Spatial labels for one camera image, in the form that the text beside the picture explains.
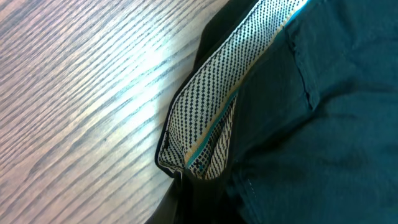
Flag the black shorts with patterned waistband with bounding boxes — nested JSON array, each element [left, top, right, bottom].
[[149, 0, 397, 224]]

